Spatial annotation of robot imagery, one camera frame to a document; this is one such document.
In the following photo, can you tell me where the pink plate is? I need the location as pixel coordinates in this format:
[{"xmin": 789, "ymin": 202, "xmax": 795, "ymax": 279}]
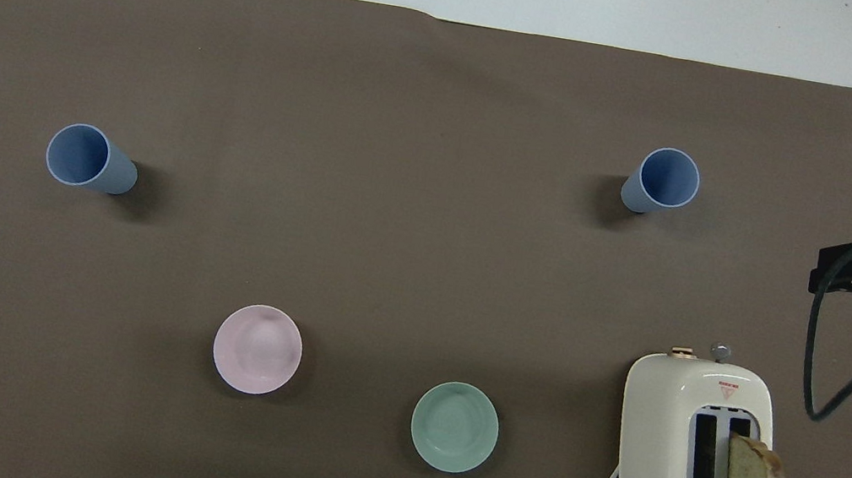
[{"xmin": 207, "ymin": 298, "xmax": 309, "ymax": 402}]

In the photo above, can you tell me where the blue plastic cup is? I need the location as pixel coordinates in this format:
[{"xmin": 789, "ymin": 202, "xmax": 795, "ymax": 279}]
[
  {"xmin": 618, "ymin": 141, "xmax": 705, "ymax": 223},
  {"xmin": 41, "ymin": 118, "xmax": 145, "ymax": 198}
]

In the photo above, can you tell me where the cream white toaster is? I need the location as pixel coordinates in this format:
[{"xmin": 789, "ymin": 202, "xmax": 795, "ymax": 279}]
[{"xmin": 611, "ymin": 330, "xmax": 789, "ymax": 478}]

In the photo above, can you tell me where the green plate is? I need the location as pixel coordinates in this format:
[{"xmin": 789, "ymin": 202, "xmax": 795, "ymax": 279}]
[{"xmin": 404, "ymin": 376, "xmax": 507, "ymax": 478}]

